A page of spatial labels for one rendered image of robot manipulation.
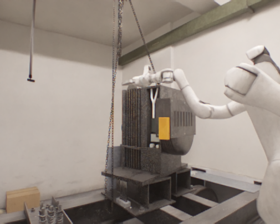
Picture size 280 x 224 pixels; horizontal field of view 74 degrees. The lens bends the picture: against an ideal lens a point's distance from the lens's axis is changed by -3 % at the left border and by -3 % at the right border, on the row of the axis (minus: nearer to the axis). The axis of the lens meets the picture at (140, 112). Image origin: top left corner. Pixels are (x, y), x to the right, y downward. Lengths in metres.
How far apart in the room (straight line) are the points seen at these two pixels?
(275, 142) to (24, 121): 3.29
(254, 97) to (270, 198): 0.37
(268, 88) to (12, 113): 3.34
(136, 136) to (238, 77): 1.19
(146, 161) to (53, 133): 2.26
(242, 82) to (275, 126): 0.26
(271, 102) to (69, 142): 3.37
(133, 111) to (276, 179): 1.22
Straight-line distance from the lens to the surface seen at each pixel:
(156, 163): 1.59
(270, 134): 0.83
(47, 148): 3.60
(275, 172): 0.80
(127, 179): 1.48
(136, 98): 1.69
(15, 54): 3.66
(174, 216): 1.51
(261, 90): 0.62
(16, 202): 3.34
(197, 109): 1.15
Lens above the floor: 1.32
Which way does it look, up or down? 3 degrees up
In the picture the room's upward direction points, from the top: straight up
